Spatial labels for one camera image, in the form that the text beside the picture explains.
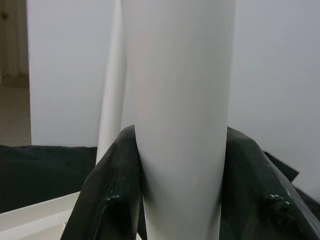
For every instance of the white plastic table top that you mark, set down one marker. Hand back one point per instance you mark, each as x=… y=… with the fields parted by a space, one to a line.
x=30 y=220

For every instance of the black table cloth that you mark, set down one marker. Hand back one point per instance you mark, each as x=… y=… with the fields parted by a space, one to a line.
x=37 y=170

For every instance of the white plastic table leg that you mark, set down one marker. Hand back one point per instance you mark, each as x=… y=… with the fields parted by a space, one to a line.
x=180 y=100
x=112 y=112

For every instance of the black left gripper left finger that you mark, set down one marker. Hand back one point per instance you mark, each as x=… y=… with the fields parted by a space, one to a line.
x=107 y=200

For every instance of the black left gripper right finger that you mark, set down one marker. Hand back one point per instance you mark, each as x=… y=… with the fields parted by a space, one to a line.
x=257 y=200

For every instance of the beige wooden door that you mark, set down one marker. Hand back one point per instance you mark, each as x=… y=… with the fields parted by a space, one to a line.
x=15 y=37

